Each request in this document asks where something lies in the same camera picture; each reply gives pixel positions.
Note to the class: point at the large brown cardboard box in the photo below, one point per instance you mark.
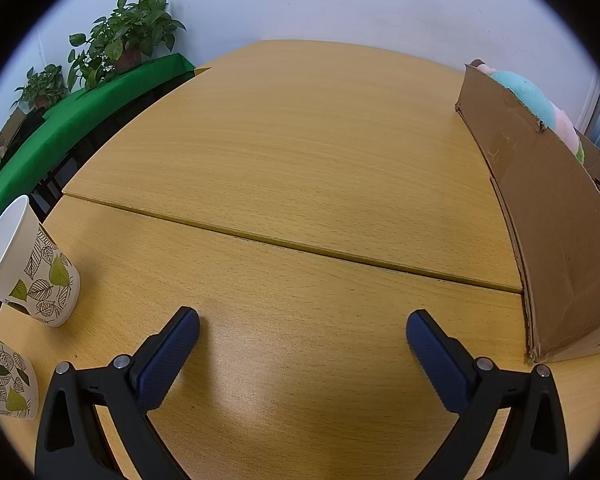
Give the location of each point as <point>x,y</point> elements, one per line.
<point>545,210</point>

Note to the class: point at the large potted green plant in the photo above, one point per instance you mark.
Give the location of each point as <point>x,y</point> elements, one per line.
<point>125,25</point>

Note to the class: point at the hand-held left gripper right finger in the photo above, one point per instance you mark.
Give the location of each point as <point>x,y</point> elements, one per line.
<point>437,360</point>

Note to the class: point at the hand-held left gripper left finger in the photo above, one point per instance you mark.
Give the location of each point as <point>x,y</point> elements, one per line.
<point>172,355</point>

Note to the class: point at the small brown cardboard box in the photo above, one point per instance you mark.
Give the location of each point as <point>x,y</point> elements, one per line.
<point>5,142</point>

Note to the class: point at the leaf print paper cup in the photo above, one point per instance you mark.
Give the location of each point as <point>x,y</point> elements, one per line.
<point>7,385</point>
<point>40,280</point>

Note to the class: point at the green tablecloth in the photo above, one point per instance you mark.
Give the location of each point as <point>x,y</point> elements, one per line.
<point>80,105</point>

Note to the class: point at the wooden desktop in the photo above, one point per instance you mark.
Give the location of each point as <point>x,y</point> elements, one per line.
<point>300,160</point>

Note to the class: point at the small potted green plant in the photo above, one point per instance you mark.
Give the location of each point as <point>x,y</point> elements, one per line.
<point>42,82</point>

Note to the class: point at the pink and teal plush toy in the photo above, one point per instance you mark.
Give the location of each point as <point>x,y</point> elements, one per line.
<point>522,91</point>

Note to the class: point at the black chair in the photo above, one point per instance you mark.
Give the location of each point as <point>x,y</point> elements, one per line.
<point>52,185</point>

